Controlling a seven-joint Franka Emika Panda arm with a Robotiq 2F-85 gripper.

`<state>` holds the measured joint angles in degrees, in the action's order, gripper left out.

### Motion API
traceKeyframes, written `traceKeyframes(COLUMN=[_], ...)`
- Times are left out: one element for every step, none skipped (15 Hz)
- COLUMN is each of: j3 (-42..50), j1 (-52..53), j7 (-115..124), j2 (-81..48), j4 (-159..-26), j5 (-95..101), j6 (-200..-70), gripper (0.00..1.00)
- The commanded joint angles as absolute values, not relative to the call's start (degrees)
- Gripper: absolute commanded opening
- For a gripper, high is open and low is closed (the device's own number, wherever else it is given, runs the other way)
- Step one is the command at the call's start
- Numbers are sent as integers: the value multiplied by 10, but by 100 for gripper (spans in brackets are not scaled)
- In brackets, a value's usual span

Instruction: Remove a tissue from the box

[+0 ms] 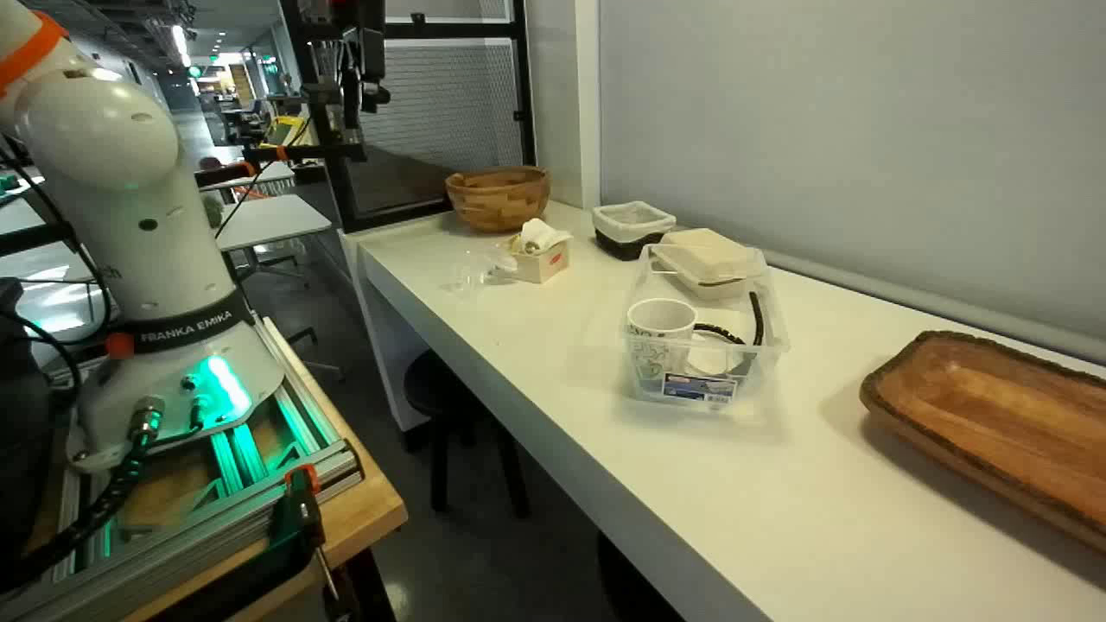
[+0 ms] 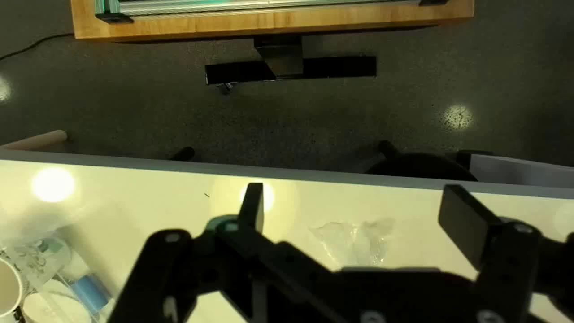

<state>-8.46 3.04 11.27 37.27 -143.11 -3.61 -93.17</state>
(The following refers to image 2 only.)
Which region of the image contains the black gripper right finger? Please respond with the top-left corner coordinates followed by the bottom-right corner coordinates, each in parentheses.
top-left (438, 183), bottom-right (574, 323)

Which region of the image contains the aluminium rail base frame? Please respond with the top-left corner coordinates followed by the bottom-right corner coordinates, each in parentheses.
top-left (93, 0), bottom-right (450, 25)

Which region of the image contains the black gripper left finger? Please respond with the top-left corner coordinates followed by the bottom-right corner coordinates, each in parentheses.
top-left (106, 181), bottom-right (337, 323)

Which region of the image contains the white paper cup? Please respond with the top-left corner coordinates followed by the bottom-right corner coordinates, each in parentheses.
top-left (0, 256), bottom-right (27, 321)

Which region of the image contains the light wooden rod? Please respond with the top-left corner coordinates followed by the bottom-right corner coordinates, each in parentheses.
top-left (0, 127), bottom-right (70, 152)

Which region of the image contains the black stand leg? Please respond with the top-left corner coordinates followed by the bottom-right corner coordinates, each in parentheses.
top-left (203, 34), bottom-right (379, 88)

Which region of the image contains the thin black floor cable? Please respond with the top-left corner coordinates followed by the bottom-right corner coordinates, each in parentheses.
top-left (0, 30), bottom-right (75, 62)

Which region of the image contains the crumpled clear plastic bag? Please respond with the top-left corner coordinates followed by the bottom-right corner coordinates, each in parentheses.
top-left (309, 215), bottom-right (398, 265)

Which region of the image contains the clear plastic storage container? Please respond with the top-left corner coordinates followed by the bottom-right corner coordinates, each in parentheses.
top-left (0, 201), bottom-right (144, 323)

